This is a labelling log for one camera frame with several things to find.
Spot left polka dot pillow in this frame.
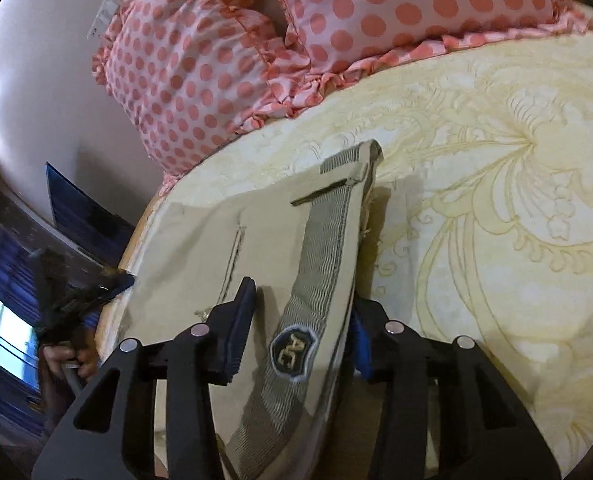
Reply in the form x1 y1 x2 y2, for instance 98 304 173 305
91 0 323 193

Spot khaki beige pants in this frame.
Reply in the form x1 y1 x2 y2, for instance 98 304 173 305
120 140 382 479

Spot polka dot pillow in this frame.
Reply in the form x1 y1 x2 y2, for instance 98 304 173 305
270 0 591 110
91 0 323 193

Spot white wall switch panel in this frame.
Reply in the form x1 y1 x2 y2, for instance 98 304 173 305
87 0 122 39

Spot yellow floral bed sheet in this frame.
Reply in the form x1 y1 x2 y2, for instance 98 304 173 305
125 27 593 474

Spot right polka dot pillow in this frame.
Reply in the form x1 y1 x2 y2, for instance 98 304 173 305
270 0 591 110

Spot wooden bed frame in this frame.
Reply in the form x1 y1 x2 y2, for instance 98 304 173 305
95 195 163 361

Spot person's left hand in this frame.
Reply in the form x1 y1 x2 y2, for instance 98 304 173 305
40 328 99 382

